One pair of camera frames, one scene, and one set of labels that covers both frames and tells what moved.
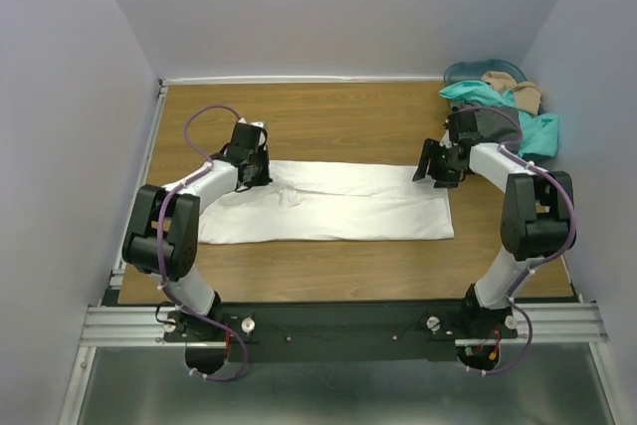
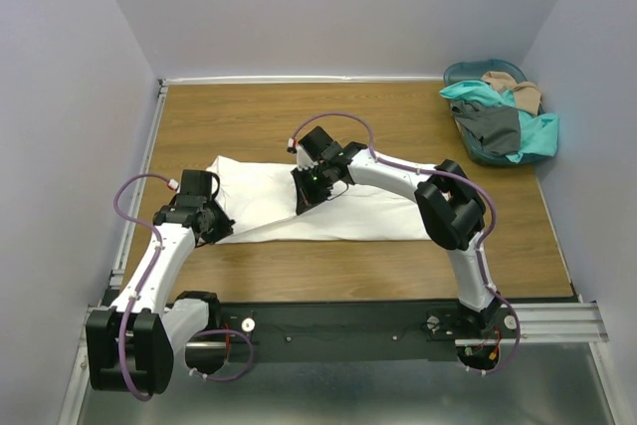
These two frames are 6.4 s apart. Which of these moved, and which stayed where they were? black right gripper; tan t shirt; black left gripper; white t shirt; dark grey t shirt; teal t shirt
Moved: black left gripper; black right gripper
Stayed: dark grey t shirt; tan t shirt; teal t shirt; white t shirt
